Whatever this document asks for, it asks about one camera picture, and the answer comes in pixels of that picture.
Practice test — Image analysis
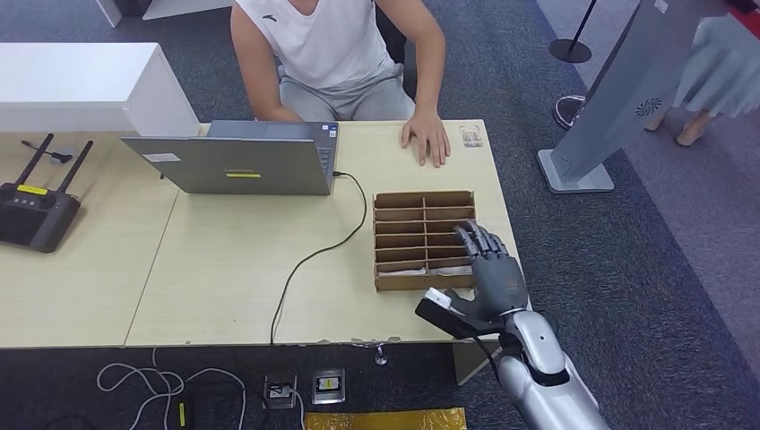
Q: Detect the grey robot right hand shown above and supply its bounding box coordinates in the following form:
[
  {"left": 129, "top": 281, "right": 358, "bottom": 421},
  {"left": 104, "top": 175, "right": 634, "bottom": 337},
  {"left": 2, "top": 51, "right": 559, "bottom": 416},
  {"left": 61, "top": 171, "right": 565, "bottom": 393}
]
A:
[{"left": 445, "top": 219, "right": 531, "bottom": 324}]

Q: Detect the person's left hand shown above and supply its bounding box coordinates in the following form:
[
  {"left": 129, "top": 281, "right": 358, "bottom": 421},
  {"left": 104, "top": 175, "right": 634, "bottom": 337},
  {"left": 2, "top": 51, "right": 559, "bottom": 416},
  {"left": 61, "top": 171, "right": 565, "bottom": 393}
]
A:
[{"left": 400, "top": 111, "right": 453, "bottom": 169}]

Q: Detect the person's right hand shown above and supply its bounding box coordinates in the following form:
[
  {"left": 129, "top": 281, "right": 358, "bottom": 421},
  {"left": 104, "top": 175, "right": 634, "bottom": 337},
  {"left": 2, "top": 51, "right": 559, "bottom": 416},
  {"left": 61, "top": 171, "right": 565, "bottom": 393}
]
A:
[{"left": 261, "top": 107, "right": 304, "bottom": 124}]

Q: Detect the autumn print ID card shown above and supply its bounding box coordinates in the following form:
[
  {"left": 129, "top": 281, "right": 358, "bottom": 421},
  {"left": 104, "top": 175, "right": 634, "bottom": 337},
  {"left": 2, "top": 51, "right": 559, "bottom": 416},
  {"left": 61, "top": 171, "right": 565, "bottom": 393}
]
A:
[{"left": 458, "top": 125, "right": 485, "bottom": 150}]

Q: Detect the cardboard card organizer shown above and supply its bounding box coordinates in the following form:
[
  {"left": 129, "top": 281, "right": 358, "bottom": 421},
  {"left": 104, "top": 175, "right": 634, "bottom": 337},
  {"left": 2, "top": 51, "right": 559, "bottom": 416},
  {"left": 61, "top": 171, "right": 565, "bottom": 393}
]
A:
[{"left": 372, "top": 189, "right": 479, "bottom": 293}]

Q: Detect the seated person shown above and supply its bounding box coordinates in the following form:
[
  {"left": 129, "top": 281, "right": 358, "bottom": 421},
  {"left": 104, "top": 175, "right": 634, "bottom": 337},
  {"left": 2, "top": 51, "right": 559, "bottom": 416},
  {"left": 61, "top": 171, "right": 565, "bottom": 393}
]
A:
[{"left": 229, "top": 0, "right": 453, "bottom": 169}]

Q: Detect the standing person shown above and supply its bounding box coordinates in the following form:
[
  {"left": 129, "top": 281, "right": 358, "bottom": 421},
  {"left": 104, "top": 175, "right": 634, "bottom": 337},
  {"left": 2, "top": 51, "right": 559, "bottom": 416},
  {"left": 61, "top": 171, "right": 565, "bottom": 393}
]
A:
[{"left": 643, "top": 14, "right": 760, "bottom": 148}]

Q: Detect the grey laptop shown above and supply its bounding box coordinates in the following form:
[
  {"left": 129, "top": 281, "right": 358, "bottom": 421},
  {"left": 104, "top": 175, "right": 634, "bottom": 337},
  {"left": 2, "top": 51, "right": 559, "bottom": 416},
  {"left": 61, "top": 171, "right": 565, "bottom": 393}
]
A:
[{"left": 120, "top": 120, "right": 340, "bottom": 197}]

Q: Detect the pale desk leg panel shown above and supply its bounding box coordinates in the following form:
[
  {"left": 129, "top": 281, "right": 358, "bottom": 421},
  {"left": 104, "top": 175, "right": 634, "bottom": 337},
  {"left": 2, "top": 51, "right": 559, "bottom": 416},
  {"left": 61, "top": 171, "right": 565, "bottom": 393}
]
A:
[{"left": 453, "top": 340, "right": 503, "bottom": 387}]

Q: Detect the chrome stanchion base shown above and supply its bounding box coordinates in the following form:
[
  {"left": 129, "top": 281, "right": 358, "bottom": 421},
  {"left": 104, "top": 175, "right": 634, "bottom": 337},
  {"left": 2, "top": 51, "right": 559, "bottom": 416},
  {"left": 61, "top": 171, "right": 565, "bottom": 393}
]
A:
[{"left": 553, "top": 94, "right": 589, "bottom": 131}]

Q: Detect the gold floor mat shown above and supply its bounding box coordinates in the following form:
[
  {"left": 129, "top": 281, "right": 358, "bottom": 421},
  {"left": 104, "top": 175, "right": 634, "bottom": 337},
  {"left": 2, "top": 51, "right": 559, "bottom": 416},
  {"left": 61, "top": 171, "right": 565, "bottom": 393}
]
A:
[{"left": 306, "top": 408, "right": 469, "bottom": 430}]

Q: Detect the closed floor socket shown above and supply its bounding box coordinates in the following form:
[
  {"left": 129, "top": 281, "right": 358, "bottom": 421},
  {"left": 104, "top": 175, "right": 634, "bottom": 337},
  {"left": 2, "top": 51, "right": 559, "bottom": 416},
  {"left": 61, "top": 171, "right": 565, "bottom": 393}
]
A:
[{"left": 312, "top": 367, "right": 348, "bottom": 406}]

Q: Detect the grey kiosk stand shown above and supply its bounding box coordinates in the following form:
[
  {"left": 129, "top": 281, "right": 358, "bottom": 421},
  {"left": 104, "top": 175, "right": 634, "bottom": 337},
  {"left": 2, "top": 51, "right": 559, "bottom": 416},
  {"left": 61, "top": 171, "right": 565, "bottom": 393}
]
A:
[{"left": 537, "top": 0, "right": 722, "bottom": 196}]

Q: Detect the white cabinet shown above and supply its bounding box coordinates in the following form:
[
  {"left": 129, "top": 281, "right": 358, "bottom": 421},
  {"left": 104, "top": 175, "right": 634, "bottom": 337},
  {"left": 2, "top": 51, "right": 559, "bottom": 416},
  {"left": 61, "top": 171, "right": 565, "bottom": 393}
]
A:
[{"left": 0, "top": 42, "right": 202, "bottom": 139}]

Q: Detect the small black desk gadget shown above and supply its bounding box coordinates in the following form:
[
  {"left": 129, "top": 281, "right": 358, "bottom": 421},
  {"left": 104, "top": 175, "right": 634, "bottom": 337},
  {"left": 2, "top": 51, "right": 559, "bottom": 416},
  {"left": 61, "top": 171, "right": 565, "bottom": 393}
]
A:
[{"left": 21, "top": 139, "right": 75, "bottom": 164}]

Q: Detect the open floor socket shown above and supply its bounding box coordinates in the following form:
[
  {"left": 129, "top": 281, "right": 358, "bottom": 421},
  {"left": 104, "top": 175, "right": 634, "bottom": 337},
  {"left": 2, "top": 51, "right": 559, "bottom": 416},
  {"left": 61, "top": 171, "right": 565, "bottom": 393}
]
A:
[{"left": 263, "top": 374, "right": 299, "bottom": 410}]

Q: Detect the black controller with antennas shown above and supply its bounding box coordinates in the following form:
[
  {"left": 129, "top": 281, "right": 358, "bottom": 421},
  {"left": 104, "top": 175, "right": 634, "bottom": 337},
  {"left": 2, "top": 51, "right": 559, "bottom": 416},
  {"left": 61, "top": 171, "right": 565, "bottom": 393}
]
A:
[{"left": 0, "top": 133, "right": 95, "bottom": 254}]

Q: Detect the black power brick yellow label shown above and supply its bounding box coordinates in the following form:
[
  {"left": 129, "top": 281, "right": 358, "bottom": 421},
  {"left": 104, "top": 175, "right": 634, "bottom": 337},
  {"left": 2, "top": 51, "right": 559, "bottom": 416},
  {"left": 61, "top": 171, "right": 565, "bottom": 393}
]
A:
[{"left": 170, "top": 396, "right": 200, "bottom": 430}]

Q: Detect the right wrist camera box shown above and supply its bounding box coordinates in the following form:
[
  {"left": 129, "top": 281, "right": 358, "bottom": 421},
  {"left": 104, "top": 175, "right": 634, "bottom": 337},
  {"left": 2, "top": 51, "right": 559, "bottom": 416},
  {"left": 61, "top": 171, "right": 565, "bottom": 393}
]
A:
[{"left": 414, "top": 287, "right": 505, "bottom": 341}]

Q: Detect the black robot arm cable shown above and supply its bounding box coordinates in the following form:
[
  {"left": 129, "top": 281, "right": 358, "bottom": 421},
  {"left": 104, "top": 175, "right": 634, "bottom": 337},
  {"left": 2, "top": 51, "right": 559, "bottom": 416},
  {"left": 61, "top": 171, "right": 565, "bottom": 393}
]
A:
[{"left": 471, "top": 335, "right": 503, "bottom": 384}]

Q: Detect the black stanchion post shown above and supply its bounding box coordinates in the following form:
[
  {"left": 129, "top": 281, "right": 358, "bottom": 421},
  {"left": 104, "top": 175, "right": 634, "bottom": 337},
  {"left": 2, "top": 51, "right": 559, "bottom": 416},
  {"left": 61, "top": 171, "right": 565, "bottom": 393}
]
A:
[{"left": 548, "top": 0, "right": 598, "bottom": 65}]

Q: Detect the black laptop cable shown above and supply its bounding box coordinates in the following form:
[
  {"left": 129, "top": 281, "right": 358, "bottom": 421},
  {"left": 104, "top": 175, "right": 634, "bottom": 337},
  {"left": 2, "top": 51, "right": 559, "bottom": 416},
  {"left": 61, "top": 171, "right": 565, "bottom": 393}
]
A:
[{"left": 270, "top": 171, "right": 369, "bottom": 347}]

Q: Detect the white floor cable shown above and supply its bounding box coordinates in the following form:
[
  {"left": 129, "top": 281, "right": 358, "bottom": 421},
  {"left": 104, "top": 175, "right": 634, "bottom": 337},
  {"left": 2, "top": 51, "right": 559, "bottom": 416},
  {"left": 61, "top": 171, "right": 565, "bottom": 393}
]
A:
[{"left": 96, "top": 348, "right": 247, "bottom": 430}]

